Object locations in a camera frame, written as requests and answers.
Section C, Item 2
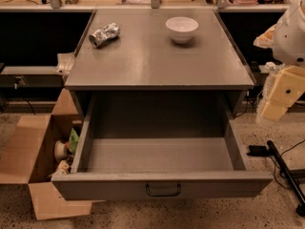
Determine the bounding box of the white ceramic bowl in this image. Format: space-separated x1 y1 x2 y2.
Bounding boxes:
166 16 198 44

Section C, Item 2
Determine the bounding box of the black stand leg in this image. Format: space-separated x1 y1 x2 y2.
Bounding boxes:
267 140 305 217

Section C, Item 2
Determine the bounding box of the black floor cable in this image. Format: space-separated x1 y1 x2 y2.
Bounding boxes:
272 138 305 189

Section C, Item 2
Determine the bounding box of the green packet in box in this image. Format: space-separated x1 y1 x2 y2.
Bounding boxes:
69 129 79 155

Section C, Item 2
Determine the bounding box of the grey top drawer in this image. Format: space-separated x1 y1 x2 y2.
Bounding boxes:
51 93 275 202

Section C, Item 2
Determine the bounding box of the crushed silver can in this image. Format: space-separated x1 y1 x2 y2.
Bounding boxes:
89 23 121 48

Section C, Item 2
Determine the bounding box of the grey metal drawer cabinet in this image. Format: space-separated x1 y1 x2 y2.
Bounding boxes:
64 8 256 118

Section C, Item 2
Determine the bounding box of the open cardboard box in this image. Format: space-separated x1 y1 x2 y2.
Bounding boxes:
0 90 92 220

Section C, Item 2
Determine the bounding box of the white cup in box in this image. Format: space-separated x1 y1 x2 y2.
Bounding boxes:
54 140 68 162

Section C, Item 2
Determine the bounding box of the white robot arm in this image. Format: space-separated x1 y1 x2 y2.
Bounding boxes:
254 0 305 124

